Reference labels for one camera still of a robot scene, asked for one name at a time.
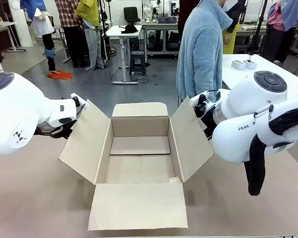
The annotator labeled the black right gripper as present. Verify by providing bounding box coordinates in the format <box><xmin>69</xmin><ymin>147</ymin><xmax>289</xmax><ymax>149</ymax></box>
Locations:
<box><xmin>195</xmin><ymin>103</ymin><xmax>216</xmax><ymax>141</ymax></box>

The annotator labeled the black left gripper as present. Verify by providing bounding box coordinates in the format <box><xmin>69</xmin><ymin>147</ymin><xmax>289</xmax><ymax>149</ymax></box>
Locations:
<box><xmin>34</xmin><ymin>119</ymin><xmax>77</xmax><ymax>140</ymax></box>

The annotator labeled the brown cardboard box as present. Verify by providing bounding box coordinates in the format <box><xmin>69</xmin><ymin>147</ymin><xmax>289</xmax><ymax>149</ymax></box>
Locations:
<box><xmin>59</xmin><ymin>96</ymin><xmax>215</xmax><ymax>231</ymax></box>

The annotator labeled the orange cloth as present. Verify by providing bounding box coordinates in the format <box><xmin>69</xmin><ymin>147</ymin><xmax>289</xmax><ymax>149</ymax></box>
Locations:
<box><xmin>47</xmin><ymin>69</ymin><xmax>74</xmax><ymax>81</ymax></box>

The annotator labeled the small white box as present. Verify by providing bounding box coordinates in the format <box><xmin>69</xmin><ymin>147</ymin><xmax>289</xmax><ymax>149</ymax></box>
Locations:
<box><xmin>243</xmin><ymin>59</ymin><xmax>258</xmax><ymax>70</ymax></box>
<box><xmin>231</xmin><ymin>59</ymin><xmax>246</xmax><ymax>71</ymax></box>

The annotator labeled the person in blue fleece coat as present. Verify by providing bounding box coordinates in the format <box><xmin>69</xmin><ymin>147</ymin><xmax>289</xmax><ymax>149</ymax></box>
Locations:
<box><xmin>176</xmin><ymin>0</ymin><xmax>233</xmax><ymax>102</ymax></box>

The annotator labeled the person in yellow apron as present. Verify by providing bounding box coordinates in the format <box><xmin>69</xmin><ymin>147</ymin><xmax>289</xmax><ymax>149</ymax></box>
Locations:
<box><xmin>223</xmin><ymin>0</ymin><xmax>247</xmax><ymax>55</ymax></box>

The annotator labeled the dark plastic stool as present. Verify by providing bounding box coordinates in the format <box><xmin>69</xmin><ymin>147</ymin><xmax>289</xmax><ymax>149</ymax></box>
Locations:
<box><xmin>129</xmin><ymin>51</ymin><xmax>147</xmax><ymax>76</ymax></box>

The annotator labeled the grey workbench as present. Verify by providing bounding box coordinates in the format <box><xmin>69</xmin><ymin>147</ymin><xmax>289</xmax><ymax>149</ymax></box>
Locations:
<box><xmin>140</xmin><ymin>20</ymin><xmax>180</xmax><ymax>60</ymax></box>

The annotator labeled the person in yellow shirt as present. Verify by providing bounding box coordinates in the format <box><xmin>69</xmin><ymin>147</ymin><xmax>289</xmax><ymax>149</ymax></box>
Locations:
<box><xmin>75</xmin><ymin>0</ymin><xmax>105</xmax><ymax>71</ymax></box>

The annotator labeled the person in plaid shirt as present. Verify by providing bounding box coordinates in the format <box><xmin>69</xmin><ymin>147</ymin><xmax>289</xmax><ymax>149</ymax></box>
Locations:
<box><xmin>54</xmin><ymin>0</ymin><xmax>89</xmax><ymax>68</ymax></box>

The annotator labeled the black tripod stand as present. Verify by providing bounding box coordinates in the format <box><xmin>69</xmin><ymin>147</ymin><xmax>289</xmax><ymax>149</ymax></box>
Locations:
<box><xmin>252</xmin><ymin>0</ymin><xmax>269</xmax><ymax>55</ymax></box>

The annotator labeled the white side table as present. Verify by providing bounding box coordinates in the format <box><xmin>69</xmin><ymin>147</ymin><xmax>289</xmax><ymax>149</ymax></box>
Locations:
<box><xmin>0</xmin><ymin>21</ymin><xmax>27</xmax><ymax>53</ymax></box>

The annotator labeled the person in pink and blue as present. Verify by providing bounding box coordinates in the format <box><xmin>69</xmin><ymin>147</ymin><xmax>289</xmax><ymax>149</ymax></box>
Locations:
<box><xmin>266</xmin><ymin>0</ymin><xmax>298</xmax><ymax>64</ymax></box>

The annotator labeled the white height-adjustable desk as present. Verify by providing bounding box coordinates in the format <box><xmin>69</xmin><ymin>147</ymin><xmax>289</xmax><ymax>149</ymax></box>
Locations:
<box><xmin>105</xmin><ymin>24</ymin><xmax>143</xmax><ymax>85</ymax></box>

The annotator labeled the black bag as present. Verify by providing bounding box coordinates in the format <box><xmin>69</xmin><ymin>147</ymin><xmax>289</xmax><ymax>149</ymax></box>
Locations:
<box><xmin>121</xmin><ymin>24</ymin><xmax>138</xmax><ymax>34</ymax></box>

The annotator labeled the white humanoid robot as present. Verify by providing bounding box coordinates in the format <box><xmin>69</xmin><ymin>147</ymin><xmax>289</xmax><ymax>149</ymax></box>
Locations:
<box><xmin>143</xmin><ymin>0</ymin><xmax>162</xmax><ymax>22</ymax></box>

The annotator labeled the black office chair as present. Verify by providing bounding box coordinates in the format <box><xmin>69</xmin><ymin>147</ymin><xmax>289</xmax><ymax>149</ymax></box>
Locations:
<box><xmin>123</xmin><ymin>6</ymin><xmax>142</xmax><ymax>25</ymax></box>

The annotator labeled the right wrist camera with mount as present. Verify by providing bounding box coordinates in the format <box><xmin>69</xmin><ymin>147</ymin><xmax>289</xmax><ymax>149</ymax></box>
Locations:
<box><xmin>189</xmin><ymin>90</ymin><xmax>210</xmax><ymax>106</ymax></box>

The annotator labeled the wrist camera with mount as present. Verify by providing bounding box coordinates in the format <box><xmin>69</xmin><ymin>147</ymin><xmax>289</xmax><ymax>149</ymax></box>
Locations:
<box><xmin>70</xmin><ymin>93</ymin><xmax>90</xmax><ymax>117</ymax></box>
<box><xmin>189</xmin><ymin>90</ymin><xmax>210</xmax><ymax>106</ymax></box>

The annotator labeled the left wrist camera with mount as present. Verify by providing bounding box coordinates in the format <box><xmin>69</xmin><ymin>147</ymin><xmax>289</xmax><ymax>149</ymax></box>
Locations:
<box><xmin>70</xmin><ymin>93</ymin><xmax>90</xmax><ymax>117</ymax></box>

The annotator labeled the black cable sleeve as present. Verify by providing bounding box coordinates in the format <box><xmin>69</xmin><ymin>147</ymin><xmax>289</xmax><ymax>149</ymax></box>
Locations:
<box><xmin>244</xmin><ymin>104</ymin><xmax>298</xmax><ymax>197</ymax></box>

